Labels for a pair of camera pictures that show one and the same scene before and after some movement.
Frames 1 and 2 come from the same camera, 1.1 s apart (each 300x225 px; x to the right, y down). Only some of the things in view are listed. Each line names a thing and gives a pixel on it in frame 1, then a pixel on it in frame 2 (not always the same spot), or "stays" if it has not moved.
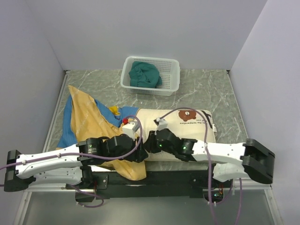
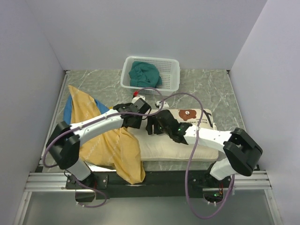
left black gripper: [139, 153] -> [137, 125]
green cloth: [144, 75] stays
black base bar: [158, 184] stays
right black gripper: [150, 144] -> [153, 120]
